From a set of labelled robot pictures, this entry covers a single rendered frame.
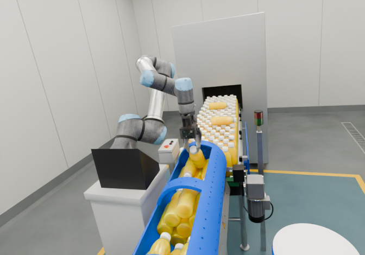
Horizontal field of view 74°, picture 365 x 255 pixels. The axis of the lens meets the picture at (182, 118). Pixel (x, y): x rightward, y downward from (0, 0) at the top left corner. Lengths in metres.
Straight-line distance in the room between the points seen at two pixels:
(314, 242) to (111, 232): 0.94
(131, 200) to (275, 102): 4.89
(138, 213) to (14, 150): 2.67
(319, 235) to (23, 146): 3.40
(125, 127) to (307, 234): 0.93
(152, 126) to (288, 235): 0.80
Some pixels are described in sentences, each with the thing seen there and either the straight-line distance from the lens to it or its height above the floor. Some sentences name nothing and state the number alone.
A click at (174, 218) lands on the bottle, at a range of 1.06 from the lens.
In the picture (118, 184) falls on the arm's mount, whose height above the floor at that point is 1.17.
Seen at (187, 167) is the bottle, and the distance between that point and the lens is 1.34.
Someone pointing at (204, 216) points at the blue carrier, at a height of 1.19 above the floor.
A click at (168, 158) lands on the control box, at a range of 1.72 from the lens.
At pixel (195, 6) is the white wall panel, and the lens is 5.80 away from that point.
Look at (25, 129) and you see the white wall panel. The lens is 3.77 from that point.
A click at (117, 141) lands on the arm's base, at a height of 1.36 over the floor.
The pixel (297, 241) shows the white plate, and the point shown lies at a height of 1.04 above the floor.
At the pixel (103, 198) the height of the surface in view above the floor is 1.13.
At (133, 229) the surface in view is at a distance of 1.33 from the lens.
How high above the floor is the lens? 1.79
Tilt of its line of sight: 17 degrees down
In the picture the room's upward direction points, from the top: 8 degrees counter-clockwise
